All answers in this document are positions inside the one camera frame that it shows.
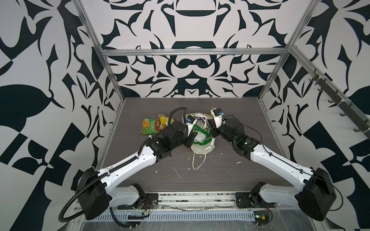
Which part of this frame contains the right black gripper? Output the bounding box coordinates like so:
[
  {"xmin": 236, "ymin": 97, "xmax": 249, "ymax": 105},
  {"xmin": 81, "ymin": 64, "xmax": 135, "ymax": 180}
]
[{"xmin": 209, "ymin": 117, "xmax": 239, "ymax": 147}]

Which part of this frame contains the yellow chips snack bag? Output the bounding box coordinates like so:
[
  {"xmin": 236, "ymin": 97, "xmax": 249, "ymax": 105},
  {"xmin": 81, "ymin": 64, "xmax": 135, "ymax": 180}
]
[{"xmin": 159, "ymin": 114, "xmax": 169, "ymax": 131}]

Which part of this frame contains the green red snack bag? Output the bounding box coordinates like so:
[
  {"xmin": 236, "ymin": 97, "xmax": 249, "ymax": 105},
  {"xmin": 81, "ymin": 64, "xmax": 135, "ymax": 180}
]
[{"xmin": 141, "ymin": 118, "xmax": 161, "ymax": 135}]

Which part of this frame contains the floral paper gift bag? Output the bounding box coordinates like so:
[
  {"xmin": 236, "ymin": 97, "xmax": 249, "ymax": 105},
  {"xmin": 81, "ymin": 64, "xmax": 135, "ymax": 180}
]
[{"xmin": 185, "ymin": 113, "xmax": 215, "ymax": 170}]

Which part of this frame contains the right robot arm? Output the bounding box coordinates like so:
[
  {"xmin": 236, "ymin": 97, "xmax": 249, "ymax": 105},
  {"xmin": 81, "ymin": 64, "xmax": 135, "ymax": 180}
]
[{"xmin": 207, "ymin": 116, "xmax": 337, "ymax": 221}]

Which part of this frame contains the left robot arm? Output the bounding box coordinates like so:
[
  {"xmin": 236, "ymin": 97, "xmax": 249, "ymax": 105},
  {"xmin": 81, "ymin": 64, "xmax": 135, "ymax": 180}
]
[{"xmin": 76, "ymin": 118, "xmax": 197, "ymax": 220}]

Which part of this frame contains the green circuit board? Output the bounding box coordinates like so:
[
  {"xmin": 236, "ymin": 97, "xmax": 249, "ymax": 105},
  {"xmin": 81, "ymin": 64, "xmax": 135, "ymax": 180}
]
[{"xmin": 253, "ymin": 210, "xmax": 271, "ymax": 226}]

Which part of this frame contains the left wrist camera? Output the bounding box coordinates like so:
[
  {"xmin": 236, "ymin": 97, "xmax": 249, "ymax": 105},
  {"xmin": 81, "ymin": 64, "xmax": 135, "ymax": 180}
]
[{"xmin": 186, "ymin": 115, "xmax": 197, "ymax": 136}]

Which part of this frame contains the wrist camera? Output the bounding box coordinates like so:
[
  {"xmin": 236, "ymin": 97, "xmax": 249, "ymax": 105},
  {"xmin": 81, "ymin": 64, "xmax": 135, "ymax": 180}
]
[
  {"xmin": 186, "ymin": 115, "xmax": 197, "ymax": 136},
  {"xmin": 211, "ymin": 108, "xmax": 224, "ymax": 129}
]

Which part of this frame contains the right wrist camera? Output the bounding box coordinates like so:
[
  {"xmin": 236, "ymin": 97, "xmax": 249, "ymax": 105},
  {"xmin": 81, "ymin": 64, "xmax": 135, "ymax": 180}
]
[{"xmin": 211, "ymin": 108, "xmax": 224, "ymax": 129}]

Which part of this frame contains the aluminium front rail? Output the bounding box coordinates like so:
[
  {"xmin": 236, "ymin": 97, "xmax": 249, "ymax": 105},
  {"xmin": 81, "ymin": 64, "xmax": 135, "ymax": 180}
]
[{"xmin": 74, "ymin": 190, "xmax": 320, "ymax": 211}]

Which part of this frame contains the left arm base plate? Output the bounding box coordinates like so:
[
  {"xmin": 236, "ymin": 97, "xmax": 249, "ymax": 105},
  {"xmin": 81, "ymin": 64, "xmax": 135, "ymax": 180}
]
[{"xmin": 118, "ymin": 193, "xmax": 159, "ymax": 210}]

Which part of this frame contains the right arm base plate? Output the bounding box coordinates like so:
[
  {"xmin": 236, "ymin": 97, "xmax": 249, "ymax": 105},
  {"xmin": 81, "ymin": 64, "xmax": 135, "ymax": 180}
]
[{"xmin": 235, "ymin": 192, "xmax": 275, "ymax": 208}]

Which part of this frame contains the white slotted cable duct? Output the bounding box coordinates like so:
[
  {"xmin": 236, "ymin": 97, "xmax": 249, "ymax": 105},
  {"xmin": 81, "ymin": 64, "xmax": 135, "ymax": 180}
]
[{"xmin": 80, "ymin": 210, "xmax": 256, "ymax": 222}]

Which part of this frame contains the black corrugated cable conduit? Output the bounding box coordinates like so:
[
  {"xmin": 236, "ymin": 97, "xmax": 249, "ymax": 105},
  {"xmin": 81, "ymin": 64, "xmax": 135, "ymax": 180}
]
[{"xmin": 58, "ymin": 106, "xmax": 188, "ymax": 229}]

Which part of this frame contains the aluminium cage frame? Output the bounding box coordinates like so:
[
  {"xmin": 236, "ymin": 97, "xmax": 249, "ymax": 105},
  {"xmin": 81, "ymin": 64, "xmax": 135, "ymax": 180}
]
[{"xmin": 72, "ymin": 0, "xmax": 370, "ymax": 191}]

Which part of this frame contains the wall hook rail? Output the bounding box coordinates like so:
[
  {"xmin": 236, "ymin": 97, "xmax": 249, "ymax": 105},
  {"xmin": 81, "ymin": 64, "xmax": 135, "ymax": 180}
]
[{"xmin": 308, "ymin": 69, "xmax": 370, "ymax": 139}]

